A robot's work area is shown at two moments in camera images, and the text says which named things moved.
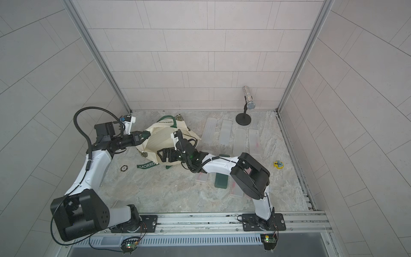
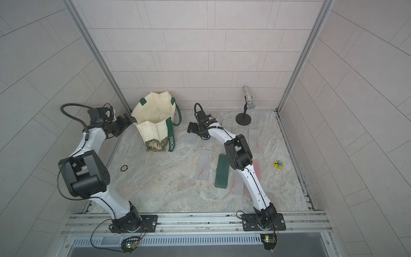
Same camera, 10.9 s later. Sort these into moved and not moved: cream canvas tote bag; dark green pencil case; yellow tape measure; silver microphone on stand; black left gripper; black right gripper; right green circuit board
Moved: black left gripper; black right gripper; cream canvas tote bag
Not moved: yellow tape measure; silver microphone on stand; dark green pencil case; right green circuit board
